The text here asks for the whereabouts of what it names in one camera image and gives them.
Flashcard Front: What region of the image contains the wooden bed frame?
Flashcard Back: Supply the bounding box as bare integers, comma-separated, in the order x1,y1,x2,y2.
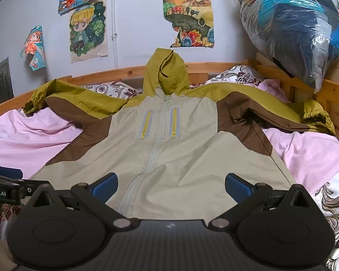
0,52,339,142

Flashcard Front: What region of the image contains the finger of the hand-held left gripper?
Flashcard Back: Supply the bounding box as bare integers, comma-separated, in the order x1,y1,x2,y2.
0,164,24,179

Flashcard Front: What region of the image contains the colourful landscape poster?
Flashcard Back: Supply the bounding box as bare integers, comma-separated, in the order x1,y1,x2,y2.
162,0,216,49

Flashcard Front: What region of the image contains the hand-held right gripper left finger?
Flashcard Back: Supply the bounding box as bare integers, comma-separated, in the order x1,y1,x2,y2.
24,172,140,231

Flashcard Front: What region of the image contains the beige brown olive hooded jacket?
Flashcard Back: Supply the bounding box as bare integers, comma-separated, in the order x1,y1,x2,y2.
23,48,336,221

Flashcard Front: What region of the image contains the floral patterned quilt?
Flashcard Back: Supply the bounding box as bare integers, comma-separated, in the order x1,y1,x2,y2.
0,65,339,271

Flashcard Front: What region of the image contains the white wall pipe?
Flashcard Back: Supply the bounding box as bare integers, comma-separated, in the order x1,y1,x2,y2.
111,0,119,68

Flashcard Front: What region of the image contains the clear plastic bag of clothes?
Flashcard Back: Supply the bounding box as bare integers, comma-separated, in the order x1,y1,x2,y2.
236,0,339,93

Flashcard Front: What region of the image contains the dark grey wall panel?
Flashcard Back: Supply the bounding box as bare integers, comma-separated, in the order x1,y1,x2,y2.
0,57,14,102

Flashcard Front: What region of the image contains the curled orange girl poster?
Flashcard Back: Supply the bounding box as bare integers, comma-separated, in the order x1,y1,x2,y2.
20,25,46,69

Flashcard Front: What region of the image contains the pink bed sheet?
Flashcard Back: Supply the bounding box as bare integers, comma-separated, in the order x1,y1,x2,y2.
0,79,339,195

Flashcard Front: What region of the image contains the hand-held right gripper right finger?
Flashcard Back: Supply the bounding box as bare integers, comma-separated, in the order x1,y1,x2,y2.
207,173,316,230

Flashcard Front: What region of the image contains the blond cartoon child poster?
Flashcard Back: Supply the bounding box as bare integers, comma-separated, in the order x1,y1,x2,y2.
69,0,109,63

